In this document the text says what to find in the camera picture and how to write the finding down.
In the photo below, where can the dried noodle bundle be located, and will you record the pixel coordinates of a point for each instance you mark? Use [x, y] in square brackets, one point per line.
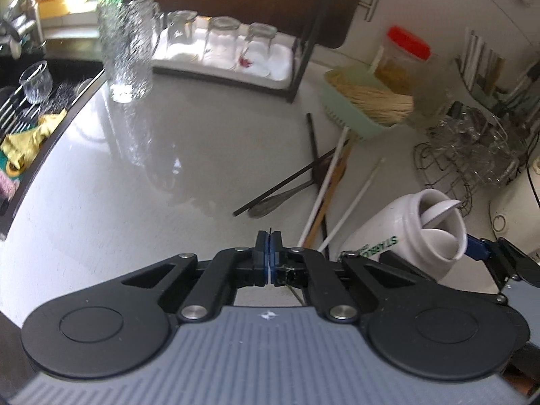
[371, 97]

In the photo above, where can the black metal dish rack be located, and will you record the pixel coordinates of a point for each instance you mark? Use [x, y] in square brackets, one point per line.
[303, 50]

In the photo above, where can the green plastic basket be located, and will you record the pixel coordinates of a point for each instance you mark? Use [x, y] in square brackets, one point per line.
[350, 116]

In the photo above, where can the clear wine glass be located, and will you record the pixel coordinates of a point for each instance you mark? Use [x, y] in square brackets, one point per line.
[36, 82]

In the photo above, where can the tall textured glass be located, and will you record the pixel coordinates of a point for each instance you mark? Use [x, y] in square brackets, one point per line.
[126, 42]

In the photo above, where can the red lid plastic jar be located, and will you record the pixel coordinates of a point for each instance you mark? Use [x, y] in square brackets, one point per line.
[405, 63]

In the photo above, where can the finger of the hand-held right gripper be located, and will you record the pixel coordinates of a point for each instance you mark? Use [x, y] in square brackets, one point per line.
[476, 249]

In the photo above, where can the small clear glass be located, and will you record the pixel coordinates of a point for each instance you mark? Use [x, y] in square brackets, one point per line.
[259, 50]
[221, 42]
[181, 29]

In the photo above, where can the white ceramic mug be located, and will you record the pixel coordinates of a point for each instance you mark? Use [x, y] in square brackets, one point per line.
[388, 228]

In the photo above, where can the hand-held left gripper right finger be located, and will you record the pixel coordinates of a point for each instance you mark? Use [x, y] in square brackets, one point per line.
[276, 257]

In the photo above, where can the tall steel faucet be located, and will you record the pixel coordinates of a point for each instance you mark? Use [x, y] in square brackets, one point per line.
[17, 8]

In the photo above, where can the dark steel scrubber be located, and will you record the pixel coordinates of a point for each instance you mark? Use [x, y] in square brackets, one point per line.
[63, 95]

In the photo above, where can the white drip tray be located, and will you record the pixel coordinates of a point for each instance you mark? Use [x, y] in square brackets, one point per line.
[280, 69]

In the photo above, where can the white chopstick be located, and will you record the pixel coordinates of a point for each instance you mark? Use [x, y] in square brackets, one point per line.
[329, 177]
[358, 198]

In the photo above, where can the sink drain rack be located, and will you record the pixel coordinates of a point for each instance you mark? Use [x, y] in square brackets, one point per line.
[12, 109]

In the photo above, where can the yellow cloth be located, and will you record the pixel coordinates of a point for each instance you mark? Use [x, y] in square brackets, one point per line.
[29, 139]

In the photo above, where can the black kitchen sink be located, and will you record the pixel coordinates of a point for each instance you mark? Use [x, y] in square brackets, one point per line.
[63, 67]

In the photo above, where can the clear stemmed glass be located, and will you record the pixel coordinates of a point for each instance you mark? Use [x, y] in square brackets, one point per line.
[498, 156]
[457, 130]

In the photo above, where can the green utensil holder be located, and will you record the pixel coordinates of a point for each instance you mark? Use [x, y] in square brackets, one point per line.
[506, 90]

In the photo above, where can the metal spoon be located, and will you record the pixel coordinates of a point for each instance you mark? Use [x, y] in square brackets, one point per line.
[270, 204]

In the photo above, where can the white electric cooking pot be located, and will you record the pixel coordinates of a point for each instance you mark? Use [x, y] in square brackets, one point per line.
[519, 211]

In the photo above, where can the white ceramic spoon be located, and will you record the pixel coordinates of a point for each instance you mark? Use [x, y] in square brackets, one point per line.
[438, 213]

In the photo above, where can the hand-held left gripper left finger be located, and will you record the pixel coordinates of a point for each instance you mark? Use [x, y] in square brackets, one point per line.
[263, 257]

